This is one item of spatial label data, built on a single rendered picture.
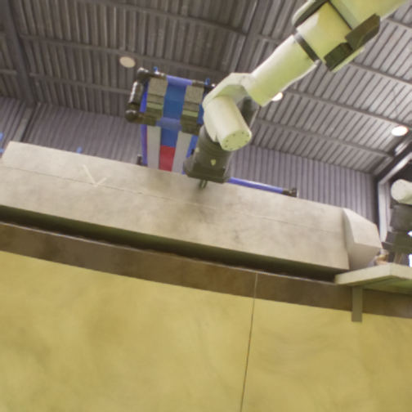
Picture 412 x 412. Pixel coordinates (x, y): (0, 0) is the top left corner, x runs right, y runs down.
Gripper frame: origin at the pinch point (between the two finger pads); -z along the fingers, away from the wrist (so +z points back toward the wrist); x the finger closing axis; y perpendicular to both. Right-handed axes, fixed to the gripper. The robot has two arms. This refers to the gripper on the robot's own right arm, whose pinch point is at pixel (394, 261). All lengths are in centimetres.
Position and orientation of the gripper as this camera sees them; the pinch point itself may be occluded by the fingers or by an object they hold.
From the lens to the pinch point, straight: 123.8
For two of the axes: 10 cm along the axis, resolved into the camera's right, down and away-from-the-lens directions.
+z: 2.0, -9.8, -0.9
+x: -9.8, -1.9, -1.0
